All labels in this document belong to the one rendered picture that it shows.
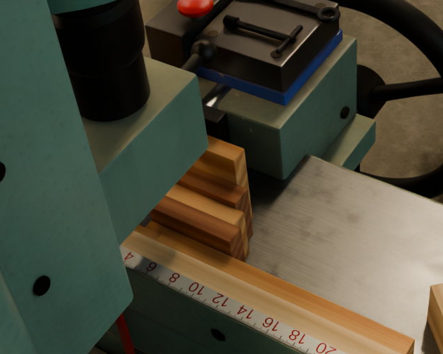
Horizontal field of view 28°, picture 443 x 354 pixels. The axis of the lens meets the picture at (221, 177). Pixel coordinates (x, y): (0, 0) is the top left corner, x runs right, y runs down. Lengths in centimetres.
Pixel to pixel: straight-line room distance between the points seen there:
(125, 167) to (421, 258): 25
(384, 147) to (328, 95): 130
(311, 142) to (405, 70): 152
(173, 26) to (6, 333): 41
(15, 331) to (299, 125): 40
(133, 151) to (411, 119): 162
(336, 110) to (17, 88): 44
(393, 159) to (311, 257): 136
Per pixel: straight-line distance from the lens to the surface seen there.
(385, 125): 213
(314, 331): 59
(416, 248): 70
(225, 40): 74
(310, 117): 75
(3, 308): 39
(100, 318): 53
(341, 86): 79
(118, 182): 56
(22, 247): 45
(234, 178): 67
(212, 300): 60
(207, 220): 65
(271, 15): 76
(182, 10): 74
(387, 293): 67
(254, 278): 63
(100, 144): 56
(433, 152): 206
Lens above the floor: 144
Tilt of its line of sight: 45 degrees down
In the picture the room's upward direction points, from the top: 9 degrees counter-clockwise
